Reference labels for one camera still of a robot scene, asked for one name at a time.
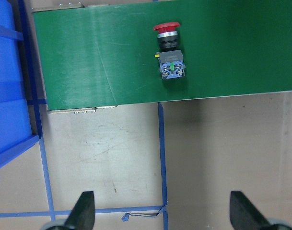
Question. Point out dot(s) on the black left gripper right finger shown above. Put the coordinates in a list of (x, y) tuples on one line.
[(244, 215)]

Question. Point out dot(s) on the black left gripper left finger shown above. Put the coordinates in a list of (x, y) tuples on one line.
[(82, 217)]

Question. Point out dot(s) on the red push button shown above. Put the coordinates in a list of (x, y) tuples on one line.
[(170, 58)]

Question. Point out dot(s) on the green conveyor belt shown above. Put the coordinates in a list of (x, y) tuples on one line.
[(104, 55)]

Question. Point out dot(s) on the blue bin left side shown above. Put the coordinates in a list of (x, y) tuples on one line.
[(15, 130)]

